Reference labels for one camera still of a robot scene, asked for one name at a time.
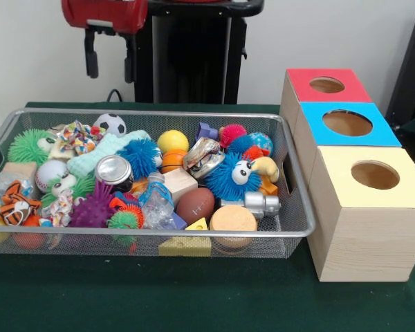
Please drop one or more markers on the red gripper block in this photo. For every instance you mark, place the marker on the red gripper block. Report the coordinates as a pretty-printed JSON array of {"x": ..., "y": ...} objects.
[{"x": 104, "y": 14}]

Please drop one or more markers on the clear mesh bin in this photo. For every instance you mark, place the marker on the clear mesh bin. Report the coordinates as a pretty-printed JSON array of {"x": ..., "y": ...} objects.
[{"x": 299, "y": 207}]

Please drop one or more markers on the wooden three-hole box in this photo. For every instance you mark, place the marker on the wooden three-hole box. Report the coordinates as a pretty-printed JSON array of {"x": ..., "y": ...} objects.
[{"x": 366, "y": 235}]

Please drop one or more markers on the black and white soccer ball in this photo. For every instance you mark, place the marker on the black and white soccer ball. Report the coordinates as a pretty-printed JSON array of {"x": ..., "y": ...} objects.
[{"x": 111, "y": 124}]

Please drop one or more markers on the mint green knit cloth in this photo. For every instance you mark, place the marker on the mint green knit cloth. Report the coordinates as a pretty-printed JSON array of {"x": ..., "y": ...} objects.
[{"x": 107, "y": 152}]

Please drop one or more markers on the yellow ball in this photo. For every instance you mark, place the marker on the yellow ball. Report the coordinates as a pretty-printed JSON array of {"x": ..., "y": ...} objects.
[{"x": 173, "y": 141}]

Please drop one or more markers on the green spiky ball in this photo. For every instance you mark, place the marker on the green spiky ball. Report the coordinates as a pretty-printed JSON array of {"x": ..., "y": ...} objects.
[{"x": 29, "y": 145}]

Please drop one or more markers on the purple spiky ball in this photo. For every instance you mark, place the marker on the purple spiky ball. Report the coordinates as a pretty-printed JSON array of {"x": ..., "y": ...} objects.
[{"x": 93, "y": 207}]

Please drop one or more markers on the blue fuzzy monster toy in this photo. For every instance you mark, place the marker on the blue fuzzy monster toy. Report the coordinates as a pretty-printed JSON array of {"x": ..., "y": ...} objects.
[{"x": 225, "y": 180}]

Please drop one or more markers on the brown toy football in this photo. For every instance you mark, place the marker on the brown toy football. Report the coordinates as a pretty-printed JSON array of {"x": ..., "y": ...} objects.
[{"x": 195, "y": 205}]

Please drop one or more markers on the orange tiger plush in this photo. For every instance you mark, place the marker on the orange tiger plush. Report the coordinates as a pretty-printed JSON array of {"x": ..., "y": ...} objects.
[{"x": 14, "y": 204}]

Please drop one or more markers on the yellow cheese wedge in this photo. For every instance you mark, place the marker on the yellow cheese wedge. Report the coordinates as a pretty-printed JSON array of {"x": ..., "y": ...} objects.
[{"x": 185, "y": 246}]

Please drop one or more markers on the dark green tablecloth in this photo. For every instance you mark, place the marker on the dark green tablecloth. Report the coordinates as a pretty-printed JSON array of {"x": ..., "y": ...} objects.
[{"x": 194, "y": 297}]

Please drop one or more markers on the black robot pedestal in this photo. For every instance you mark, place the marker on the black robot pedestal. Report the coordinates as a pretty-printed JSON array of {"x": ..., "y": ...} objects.
[{"x": 194, "y": 55}]

